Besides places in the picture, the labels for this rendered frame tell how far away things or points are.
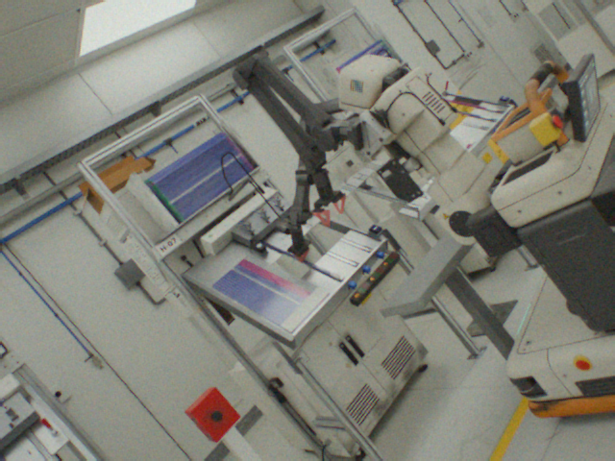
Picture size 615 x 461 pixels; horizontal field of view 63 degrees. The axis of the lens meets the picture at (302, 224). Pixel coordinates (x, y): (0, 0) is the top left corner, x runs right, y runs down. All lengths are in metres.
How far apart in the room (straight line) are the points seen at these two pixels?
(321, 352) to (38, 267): 2.19
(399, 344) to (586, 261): 1.37
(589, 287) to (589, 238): 0.16
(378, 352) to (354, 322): 0.20
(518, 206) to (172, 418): 2.98
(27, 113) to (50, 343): 1.68
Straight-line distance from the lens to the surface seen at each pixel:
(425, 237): 2.64
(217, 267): 2.44
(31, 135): 4.21
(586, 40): 6.34
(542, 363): 1.80
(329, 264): 2.31
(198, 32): 5.02
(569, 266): 1.58
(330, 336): 2.48
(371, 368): 2.59
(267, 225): 2.51
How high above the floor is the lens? 1.18
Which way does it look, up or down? 4 degrees down
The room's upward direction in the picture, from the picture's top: 39 degrees counter-clockwise
